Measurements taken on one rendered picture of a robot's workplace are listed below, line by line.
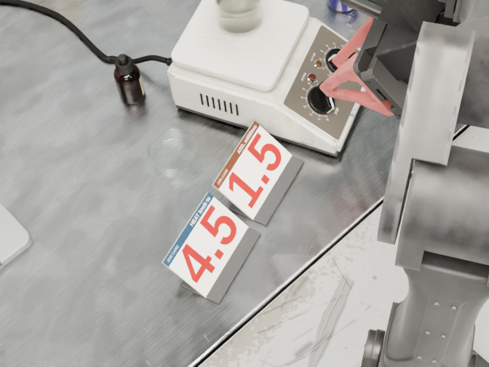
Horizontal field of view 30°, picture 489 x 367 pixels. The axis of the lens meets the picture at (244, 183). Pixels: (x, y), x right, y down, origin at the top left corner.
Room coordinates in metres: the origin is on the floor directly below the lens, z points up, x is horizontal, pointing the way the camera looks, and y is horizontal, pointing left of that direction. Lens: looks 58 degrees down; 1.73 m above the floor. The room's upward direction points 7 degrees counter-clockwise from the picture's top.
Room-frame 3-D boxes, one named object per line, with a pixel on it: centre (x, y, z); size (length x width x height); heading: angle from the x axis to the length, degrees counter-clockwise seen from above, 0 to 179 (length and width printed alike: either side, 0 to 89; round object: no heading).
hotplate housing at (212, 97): (0.65, -0.04, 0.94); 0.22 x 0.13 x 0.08; 61
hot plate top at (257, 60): (0.66, -0.02, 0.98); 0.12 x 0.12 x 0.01; 61
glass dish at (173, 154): (0.57, 0.07, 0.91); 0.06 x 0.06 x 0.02
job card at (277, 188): (0.52, -0.02, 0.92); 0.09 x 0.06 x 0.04; 146
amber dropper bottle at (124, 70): (0.66, 0.12, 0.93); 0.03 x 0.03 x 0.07
